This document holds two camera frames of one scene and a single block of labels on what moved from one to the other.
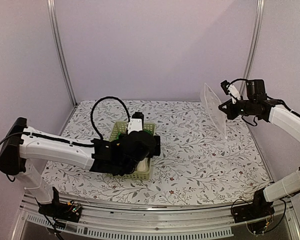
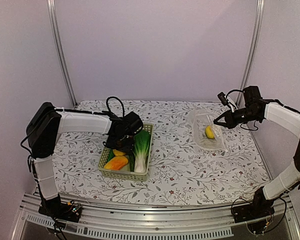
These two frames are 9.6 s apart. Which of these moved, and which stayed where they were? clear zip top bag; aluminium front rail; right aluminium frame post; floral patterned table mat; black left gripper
Moved: clear zip top bag; black left gripper
Stayed: aluminium front rail; floral patterned table mat; right aluminium frame post
